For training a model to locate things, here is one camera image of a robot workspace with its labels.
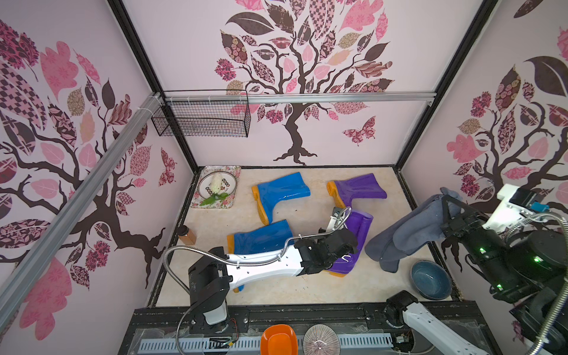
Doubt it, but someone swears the grey cloth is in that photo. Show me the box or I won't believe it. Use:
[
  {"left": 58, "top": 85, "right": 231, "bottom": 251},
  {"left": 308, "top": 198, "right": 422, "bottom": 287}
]
[{"left": 365, "top": 187, "right": 463, "bottom": 273}]

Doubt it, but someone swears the purple boot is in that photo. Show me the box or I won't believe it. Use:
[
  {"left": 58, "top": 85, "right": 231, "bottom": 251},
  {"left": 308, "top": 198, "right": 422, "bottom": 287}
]
[
  {"left": 325, "top": 209, "right": 374, "bottom": 278},
  {"left": 326, "top": 173, "right": 388, "bottom": 209}
]

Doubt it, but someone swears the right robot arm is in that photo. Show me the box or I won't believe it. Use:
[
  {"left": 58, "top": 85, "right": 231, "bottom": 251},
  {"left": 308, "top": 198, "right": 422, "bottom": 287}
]
[{"left": 365, "top": 184, "right": 567, "bottom": 354}]

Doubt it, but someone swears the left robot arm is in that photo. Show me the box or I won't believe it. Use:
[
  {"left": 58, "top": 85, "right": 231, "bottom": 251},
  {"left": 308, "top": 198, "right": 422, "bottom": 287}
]
[{"left": 188, "top": 229, "right": 358, "bottom": 325}]

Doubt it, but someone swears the blue boot near left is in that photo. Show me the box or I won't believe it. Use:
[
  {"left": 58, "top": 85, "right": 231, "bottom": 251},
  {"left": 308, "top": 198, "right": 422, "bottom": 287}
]
[{"left": 226, "top": 219, "right": 296, "bottom": 294}]

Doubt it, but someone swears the blue boot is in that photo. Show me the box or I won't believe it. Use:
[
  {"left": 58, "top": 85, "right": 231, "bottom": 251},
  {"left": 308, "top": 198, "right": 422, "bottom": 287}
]
[
  {"left": 226, "top": 219, "right": 296, "bottom": 294},
  {"left": 251, "top": 172, "right": 311, "bottom": 226}
]

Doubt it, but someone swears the blue ceramic bowl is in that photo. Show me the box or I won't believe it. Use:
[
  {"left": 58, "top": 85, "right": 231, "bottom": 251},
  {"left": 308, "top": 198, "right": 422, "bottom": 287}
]
[{"left": 411, "top": 260, "right": 453, "bottom": 301}]

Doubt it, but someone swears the blue boot far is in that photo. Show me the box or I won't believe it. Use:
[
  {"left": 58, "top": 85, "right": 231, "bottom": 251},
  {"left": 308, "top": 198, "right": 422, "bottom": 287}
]
[{"left": 251, "top": 172, "right": 311, "bottom": 226}]

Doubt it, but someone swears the orange plastic bowl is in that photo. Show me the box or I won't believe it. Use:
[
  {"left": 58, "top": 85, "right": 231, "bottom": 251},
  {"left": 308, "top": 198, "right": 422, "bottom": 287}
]
[{"left": 260, "top": 324, "right": 299, "bottom": 355}]

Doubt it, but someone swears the patterned plate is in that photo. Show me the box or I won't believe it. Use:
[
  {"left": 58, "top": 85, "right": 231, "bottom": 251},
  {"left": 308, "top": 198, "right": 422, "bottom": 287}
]
[{"left": 197, "top": 171, "right": 238, "bottom": 199}]

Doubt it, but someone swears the floral tray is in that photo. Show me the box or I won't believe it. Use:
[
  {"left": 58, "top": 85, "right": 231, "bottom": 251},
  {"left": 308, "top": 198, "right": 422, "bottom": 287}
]
[{"left": 190, "top": 165, "right": 241, "bottom": 209}]

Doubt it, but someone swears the right flexible metal conduit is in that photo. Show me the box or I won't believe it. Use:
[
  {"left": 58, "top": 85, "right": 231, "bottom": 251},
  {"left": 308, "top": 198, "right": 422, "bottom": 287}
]
[{"left": 505, "top": 212, "right": 567, "bottom": 354}]

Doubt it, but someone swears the flexible metal conduit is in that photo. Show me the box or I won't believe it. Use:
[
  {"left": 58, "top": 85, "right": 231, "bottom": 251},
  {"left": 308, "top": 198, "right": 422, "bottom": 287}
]
[
  {"left": 505, "top": 212, "right": 567, "bottom": 354},
  {"left": 162, "top": 232, "right": 331, "bottom": 293}
]

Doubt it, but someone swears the left flexible metal conduit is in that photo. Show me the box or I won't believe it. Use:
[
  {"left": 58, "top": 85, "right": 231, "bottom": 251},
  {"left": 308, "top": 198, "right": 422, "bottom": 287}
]
[{"left": 162, "top": 232, "right": 331, "bottom": 293}]

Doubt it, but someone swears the white flower with leaves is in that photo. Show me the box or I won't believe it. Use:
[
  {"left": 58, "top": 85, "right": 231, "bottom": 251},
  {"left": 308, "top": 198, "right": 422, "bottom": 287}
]
[{"left": 200, "top": 172, "right": 230, "bottom": 206}]

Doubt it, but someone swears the brown bottle black cap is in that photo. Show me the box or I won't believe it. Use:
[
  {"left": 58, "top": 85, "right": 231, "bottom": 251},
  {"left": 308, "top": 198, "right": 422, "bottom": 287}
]
[{"left": 176, "top": 225, "right": 197, "bottom": 246}]

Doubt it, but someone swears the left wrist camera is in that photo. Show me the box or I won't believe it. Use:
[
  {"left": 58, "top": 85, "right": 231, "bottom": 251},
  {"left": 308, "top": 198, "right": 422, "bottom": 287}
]
[{"left": 325, "top": 207, "right": 351, "bottom": 232}]

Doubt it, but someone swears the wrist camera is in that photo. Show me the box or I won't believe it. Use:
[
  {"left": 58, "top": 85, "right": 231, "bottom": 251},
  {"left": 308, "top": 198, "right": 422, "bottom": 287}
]
[
  {"left": 325, "top": 207, "right": 351, "bottom": 232},
  {"left": 482, "top": 184, "right": 550, "bottom": 234}
]

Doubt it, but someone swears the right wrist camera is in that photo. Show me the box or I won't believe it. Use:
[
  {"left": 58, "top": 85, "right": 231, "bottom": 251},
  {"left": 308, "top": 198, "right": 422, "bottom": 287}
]
[{"left": 482, "top": 184, "right": 550, "bottom": 234}]

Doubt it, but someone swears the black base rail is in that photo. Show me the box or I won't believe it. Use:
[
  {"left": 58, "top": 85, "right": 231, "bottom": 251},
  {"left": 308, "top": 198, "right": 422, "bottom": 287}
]
[{"left": 127, "top": 301, "right": 485, "bottom": 333}]

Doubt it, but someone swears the white slotted cable duct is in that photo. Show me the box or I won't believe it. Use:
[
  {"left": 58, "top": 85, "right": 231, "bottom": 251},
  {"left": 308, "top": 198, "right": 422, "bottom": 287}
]
[{"left": 137, "top": 332, "right": 396, "bottom": 355}]

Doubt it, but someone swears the black wire basket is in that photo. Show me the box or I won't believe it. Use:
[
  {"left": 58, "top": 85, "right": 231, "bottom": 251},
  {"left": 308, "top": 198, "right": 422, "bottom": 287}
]
[{"left": 152, "top": 89, "right": 251, "bottom": 138}]

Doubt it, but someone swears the aluminium rail back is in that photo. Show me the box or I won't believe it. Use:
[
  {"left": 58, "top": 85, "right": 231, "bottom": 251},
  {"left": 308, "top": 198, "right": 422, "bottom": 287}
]
[{"left": 166, "top": 92, "right": 436, "bottom": 104}]

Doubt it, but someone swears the aluminium rail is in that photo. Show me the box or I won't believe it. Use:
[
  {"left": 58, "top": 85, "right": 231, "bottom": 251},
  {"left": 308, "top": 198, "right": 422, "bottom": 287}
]
[
  {"left": 1, "top": 93, "right": 163, "bottom": 329},
  {"left": 166, "top": 92, "right": 436, "bottom": 104}
]

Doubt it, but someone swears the aluminium rail left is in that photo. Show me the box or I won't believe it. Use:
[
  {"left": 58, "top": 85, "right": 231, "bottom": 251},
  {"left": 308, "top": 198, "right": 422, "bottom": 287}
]
[{"left": 1, "top": 93, "right": 163, "bottom": 329}]

